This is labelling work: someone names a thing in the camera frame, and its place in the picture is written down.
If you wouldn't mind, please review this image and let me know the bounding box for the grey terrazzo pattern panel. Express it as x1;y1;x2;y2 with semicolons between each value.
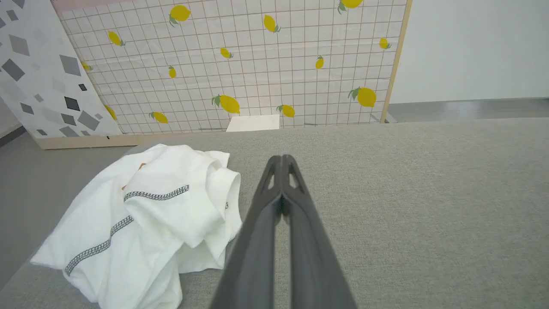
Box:
0;0;123;139

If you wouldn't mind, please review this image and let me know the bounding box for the white rectangular box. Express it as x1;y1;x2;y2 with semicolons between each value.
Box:
226;114;281;133

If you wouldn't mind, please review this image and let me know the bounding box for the grey fabric sofa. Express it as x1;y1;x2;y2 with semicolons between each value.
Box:
0;117;549;309

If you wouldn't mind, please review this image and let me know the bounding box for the lemon and restaurant print panel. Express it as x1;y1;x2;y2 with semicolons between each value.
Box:
36;0;413;150

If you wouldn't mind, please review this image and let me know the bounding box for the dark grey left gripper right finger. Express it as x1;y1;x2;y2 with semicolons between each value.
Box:
283;154;357;309

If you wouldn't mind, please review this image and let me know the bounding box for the white partition board on wheels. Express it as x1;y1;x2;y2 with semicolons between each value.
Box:
389;0;549;105

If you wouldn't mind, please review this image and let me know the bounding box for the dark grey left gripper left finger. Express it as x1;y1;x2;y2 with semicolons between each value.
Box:
210;155;283;309

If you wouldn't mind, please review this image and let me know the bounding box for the white shirt with chain trim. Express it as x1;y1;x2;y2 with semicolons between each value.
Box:
30;144;243;309

